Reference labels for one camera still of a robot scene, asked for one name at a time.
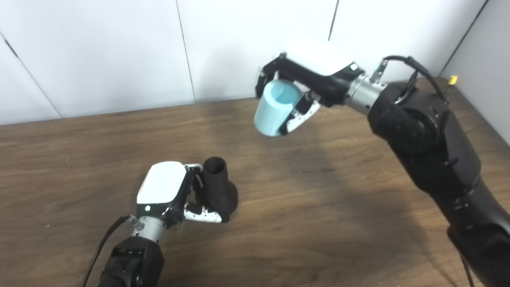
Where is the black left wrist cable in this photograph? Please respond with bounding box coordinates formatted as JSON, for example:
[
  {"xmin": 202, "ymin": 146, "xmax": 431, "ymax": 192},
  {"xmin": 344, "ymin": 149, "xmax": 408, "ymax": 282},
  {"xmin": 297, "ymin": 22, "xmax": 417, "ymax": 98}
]
[{"xmin": 82, "ymin": 215, "xmax": 138, "ymax": 287}]

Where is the black flared nozzle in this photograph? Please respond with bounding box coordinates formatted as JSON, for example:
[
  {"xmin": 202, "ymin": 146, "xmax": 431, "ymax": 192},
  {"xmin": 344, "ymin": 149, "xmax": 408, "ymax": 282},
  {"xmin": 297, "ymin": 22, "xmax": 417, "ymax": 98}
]
[{"xmin": 202, "ymin": 157, "xmax": 239, "ymax": 222}]

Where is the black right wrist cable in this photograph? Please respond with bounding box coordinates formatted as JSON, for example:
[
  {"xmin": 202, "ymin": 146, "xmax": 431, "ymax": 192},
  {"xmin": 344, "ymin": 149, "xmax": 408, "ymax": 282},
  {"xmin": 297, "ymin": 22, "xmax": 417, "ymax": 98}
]
[{"xmin": 382, "ymin": 55, "xmax": 475, "ymax": 287}]

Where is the light-blue hose piece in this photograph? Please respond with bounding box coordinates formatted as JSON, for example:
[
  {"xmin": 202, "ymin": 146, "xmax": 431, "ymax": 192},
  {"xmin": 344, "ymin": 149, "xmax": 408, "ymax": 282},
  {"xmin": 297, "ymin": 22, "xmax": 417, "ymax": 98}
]
[{"xmin": 254, "ymin": 79, "xmax": 303, "ymax": 137}]

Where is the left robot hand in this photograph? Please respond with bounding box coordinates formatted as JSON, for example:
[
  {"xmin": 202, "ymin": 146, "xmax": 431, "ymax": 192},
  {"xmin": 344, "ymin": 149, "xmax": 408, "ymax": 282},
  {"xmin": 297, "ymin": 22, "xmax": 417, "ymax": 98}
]
[{"xmin": 136, "ymin": 161, "xmax": 223, "ymax": 228}]

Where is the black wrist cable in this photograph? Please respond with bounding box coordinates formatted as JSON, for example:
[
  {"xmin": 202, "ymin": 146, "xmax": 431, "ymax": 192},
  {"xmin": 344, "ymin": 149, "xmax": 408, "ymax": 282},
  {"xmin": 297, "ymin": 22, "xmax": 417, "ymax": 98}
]
[
  {"xmin": 82, "ymin": 215, "xmax": 138, "ymax": 287},
  {"xmin": 382, "ymin": 55, "xmax": 475, "ymax": 287}
]

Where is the yellow plug with black wire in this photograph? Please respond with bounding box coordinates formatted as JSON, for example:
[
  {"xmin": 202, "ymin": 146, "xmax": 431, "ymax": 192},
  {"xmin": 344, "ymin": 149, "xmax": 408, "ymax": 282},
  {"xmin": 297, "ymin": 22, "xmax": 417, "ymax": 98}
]
[{"xmin": 443, "ymin": 75, "xmax": 459, "ymax": 96}]

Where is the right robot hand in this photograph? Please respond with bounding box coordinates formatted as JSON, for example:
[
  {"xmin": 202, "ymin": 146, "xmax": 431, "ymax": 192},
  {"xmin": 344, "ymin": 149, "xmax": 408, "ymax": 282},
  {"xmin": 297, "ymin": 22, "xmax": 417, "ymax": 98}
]
[{"xmin": 255, "ymin": 40, "xmax": 365, "ymax": 136}]

